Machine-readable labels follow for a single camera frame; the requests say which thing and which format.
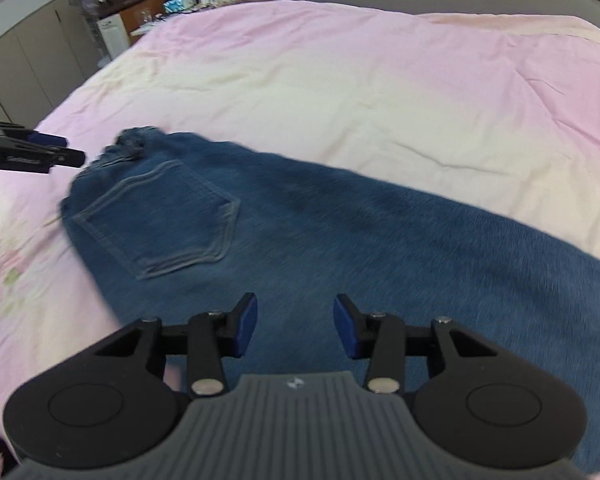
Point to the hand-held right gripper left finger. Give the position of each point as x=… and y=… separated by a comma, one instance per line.
x=245, y=327

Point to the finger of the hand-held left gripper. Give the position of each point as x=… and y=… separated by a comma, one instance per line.
x=47, y=139
x=40, y=159

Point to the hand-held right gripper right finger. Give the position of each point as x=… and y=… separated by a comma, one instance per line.
x=345, y=327

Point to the blue denim pants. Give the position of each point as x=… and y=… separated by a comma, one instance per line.
x=330, y=235

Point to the beige built-in cabinets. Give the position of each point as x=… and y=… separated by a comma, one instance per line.
x=30, y=60

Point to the wooden nightstand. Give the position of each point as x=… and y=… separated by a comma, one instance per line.
x=135, y=16

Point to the blue patterned tissue box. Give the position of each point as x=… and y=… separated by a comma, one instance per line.
x=176, y=5

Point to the pink floral blanket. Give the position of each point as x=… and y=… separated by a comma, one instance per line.
x=330, y=85

